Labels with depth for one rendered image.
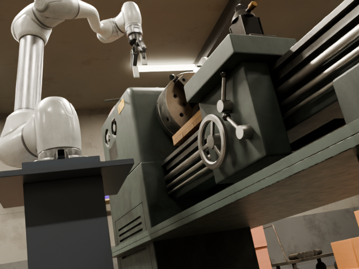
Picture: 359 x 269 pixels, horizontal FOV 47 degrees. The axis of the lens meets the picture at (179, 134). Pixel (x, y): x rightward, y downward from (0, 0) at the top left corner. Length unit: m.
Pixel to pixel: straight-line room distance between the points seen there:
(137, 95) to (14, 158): 0.63
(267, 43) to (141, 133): 0.91
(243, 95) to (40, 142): 0.76
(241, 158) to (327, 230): 8.68
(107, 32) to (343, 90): 1.72
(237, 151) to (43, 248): 0.66
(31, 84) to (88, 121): 6.85
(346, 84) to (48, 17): 1.39
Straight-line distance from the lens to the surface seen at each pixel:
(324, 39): 1.04
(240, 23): 1.41
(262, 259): 4.62
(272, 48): 1.15
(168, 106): 1.80
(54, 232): 1.38
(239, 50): 1.08
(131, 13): 2.36
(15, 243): 8.07
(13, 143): 1.67
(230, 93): 1.15
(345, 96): 0.86
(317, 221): 9.65
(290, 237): 9.24
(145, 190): 1.81
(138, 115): 1.92
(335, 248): 4.81
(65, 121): 1.53
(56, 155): 1.46
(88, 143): 8.48
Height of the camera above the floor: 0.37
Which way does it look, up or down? 18 degrees up
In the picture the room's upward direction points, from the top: 11 degrees counter-clockwise
